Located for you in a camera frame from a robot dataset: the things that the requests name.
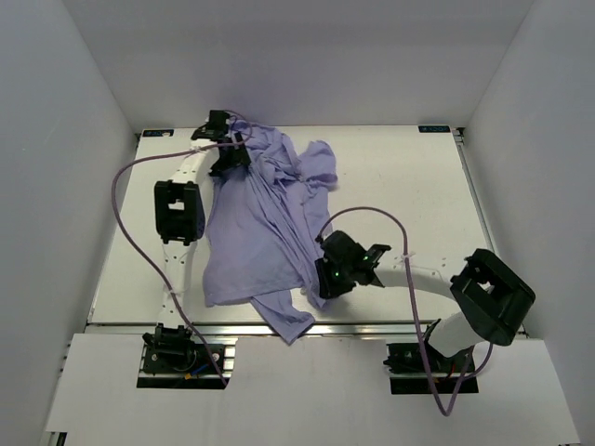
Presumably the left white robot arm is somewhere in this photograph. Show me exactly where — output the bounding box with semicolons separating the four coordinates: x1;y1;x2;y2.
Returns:
153;110;250;329

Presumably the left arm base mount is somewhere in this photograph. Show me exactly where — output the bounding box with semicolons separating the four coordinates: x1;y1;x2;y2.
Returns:
137;324;229;390

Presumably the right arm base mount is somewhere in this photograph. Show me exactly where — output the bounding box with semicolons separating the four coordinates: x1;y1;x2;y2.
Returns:
383;334;468;396

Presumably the blue table label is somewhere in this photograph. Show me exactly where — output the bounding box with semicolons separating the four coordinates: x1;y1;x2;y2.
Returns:
141;129;174;138
417;125;451;134

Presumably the right blue table label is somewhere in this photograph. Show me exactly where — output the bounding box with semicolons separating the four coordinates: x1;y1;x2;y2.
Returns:
417;125;451;134

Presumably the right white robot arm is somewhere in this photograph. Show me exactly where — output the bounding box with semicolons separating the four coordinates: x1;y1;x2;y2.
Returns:
315;230;536;371

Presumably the left blue table label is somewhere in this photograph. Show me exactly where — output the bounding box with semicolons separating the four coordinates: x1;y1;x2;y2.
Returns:
141;129;174;138

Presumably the purple jacket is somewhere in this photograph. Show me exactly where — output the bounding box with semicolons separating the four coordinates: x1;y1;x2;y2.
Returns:
203;120;338;344

